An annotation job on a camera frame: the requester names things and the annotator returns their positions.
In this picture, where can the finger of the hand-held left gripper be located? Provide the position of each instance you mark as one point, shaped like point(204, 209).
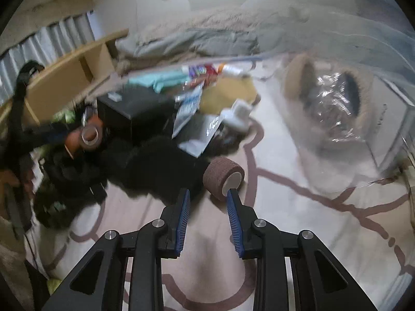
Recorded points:
point(52, 135)

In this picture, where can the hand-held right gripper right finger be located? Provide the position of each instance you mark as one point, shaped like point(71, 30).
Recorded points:
point(233, 223)

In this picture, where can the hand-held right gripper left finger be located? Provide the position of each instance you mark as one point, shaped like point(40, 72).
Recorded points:
point(181, 223)

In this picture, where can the brown tape roll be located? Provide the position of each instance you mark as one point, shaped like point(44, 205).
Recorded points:
point(91, 137)

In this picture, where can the brown bandage roll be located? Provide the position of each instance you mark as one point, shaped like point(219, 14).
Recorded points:
point(220, 175)

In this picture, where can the beige fluffy headband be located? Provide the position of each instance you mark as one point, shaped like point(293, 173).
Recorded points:
point(291, 77)

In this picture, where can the clear plastic storage bin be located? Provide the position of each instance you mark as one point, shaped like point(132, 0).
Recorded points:
point(356, 22)

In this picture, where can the green patterned pouch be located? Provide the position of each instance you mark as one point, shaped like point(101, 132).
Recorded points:
point(64, 116)

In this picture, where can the wooden shelf unit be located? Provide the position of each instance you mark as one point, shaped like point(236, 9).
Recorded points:
point(64, 81)

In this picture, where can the black cloth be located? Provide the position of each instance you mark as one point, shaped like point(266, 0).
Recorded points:
point(152, 165)

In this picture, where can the black box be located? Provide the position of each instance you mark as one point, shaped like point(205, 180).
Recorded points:
point(136, 110)

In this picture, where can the clear white packet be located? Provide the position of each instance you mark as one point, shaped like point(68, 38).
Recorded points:
point(201, 136)

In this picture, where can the grey curtain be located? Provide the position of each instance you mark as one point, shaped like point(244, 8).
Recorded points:
point(58, 39)

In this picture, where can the small white bottle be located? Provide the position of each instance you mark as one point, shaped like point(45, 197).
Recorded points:
point(236, 115)

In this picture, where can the teal wipes packet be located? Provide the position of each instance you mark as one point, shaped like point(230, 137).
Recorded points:
point(155, 81)

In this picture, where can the beige printed curtain valance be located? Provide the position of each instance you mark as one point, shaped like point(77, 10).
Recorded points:
point(48, 16)

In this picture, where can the blue and white sachets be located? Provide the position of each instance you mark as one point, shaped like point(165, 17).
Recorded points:
point(189, 103)

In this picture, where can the yellow sponge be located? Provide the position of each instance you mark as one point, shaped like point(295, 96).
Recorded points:
point(227, 94)

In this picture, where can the small red box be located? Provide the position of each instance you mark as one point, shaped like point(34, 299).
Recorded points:
point(204, 70)

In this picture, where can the blue-grey duvet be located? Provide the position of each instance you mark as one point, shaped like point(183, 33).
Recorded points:
point(201, 45)

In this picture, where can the beige quilted pillow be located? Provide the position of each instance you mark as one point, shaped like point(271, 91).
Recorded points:
point(201, 22)

